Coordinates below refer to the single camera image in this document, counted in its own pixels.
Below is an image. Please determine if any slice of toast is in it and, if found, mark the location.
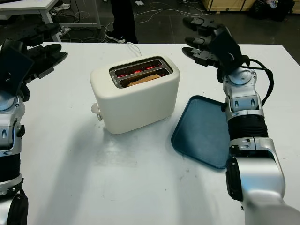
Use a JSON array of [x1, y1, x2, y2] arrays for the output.
[[127, 74, 162, 88]]

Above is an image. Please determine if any white toaster power cord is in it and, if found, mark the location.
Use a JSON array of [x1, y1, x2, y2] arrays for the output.
[[126, 41, 143, 58]]

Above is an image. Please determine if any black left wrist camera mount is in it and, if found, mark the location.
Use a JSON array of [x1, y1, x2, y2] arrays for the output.
[[0, 38, 35, 95]]

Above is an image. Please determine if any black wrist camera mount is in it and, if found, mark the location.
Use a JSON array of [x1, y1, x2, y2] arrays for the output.
[[0, 38, 35, 95], [209, 28, 249, 71]]

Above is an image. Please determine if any person in cream jacket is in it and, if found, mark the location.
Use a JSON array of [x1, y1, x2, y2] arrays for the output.
[[105, 0, 139, 44]]

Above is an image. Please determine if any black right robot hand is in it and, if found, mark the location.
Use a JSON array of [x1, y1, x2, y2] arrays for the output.
[[182, 16, 233, 83]]

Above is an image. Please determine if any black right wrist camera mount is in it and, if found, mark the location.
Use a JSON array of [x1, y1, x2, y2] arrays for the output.
[[209, 28, 249, 71]]

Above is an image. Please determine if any cream two-slot toaster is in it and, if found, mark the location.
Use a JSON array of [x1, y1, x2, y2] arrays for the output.
[[90, 55, 181, 135]]

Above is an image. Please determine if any white sneaker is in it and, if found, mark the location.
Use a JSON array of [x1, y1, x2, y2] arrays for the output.
[[53, 0, 71, 11]]

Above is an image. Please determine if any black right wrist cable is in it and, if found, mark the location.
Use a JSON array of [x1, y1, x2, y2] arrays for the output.
[[243, 56, 275, 106]]

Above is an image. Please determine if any thin white floor cable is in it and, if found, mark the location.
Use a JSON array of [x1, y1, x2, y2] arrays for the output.
[[134, 1, 205, 24]]

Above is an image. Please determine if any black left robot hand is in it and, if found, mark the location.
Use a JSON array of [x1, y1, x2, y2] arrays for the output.
[[0, 22, 68, 102]]

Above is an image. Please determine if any white desk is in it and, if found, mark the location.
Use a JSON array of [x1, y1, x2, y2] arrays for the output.
[[0, 0, 102, 30]]

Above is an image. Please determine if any dark blue plastic tray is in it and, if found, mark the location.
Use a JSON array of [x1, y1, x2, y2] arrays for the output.
[[171, 95, 232, 170]]

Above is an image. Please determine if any black bag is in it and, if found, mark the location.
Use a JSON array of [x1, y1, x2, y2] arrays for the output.
[[248, 0, 300, 21]]

